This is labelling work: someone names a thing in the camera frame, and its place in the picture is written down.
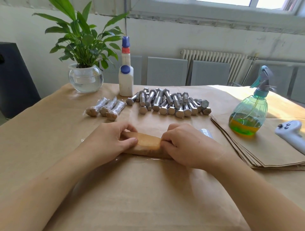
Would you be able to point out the person's left forearm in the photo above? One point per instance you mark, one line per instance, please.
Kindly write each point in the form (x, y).
(40, 195)

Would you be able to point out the person's right hand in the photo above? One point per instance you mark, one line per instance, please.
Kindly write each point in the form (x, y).
(193, 147)

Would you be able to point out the white framed window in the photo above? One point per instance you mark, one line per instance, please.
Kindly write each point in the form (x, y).
(214, 9)

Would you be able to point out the round glass vase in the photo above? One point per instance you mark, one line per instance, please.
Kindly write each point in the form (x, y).
(86, 80)

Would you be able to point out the person's left hand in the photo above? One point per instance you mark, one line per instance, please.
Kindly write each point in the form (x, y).
(107, 143)

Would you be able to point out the pile of steel bolts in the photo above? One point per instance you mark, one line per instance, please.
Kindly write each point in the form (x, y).
(169, 102)

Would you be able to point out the large brown paper table cover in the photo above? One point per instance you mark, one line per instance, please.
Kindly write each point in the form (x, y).
(33, 138)

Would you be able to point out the white cling film roll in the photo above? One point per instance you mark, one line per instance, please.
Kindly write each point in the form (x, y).
(206, 133)

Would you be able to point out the green leafy plant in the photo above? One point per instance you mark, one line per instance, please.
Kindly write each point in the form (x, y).
(83, 35)

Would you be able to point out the green spray bottle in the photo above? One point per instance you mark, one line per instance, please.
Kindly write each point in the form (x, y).
(248, 116)

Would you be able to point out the grey chair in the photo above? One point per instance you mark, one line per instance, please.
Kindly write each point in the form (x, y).
(167, 71)
(137, 70)
(298, 85)
(281, 76)
(210, 73)

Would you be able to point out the white radiator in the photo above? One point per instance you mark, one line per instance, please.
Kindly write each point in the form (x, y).
(212, 58)

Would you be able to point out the stack of brown paper sheets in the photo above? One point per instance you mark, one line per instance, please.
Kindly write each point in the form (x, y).
(271, 150)

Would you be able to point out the person's right forearm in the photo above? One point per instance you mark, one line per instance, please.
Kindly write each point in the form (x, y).
(262, 200)

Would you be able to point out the white glue bottle blue cap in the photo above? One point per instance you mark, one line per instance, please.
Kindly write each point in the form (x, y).
(126, 81)

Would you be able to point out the white handheld controller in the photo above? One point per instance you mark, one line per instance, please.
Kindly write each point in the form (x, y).
(291, 133)

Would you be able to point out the black trash bin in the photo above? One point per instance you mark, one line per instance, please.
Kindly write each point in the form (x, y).
(16, 81)

